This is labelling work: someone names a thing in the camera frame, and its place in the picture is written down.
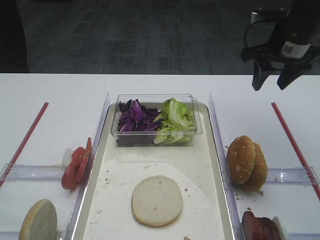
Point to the brown meat patties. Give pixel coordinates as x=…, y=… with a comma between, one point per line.
x=259, y=228

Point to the sesame bun tops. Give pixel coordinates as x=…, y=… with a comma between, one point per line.
x=247, y=164

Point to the metal tray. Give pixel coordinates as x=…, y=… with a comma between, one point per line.
x=106, y=212

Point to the green lettuce in container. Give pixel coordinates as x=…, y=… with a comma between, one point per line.
x=176, y=119

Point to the right clear long rail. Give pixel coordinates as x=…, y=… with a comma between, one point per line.
x=228, y=189

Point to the yellow cheese slice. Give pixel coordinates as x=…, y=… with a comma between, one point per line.
x=59, y=164

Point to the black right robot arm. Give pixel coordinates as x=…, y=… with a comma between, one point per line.
x=290, y=48

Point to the purple cabbage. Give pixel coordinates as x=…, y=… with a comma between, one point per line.
x=135, y=117

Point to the left bun half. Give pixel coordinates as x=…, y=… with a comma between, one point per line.
x=40, y=223

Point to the red tomato slices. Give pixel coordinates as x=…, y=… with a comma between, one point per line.
x=74, y=172

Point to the right red acrylic rail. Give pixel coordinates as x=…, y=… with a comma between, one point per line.
x=304, y=163

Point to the red acrylic rail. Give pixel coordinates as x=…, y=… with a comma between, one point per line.
x=304, y=163
x=23, y=143

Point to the clear divider near tomato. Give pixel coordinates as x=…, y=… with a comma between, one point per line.
x=21, y=172

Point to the bun bottom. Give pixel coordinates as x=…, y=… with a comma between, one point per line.
x=156, y=201

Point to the clear salad container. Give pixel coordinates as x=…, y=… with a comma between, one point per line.
x=156, y=101

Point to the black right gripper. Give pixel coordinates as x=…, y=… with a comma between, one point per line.
x=266, y=62

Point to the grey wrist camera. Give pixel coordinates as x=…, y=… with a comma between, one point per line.
x=268, y=16

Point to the lower right clear divider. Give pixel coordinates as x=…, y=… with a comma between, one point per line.
x=304, y=236

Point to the left red acrylic rail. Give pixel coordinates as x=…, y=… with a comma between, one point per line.
x=23, y=143

